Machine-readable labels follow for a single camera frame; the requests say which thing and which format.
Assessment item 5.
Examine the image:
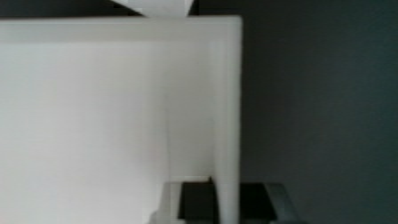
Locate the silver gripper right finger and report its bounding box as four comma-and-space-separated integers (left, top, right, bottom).
240, 183, 297, 224

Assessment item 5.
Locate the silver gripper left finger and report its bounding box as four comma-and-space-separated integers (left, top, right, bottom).
149, 181, 215, 224

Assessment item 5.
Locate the white drawer cabinet box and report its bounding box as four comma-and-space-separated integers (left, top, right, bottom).
0, 16, 242, 224

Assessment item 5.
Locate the white right fence rail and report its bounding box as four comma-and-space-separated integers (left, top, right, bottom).
112, 0, 194, 18

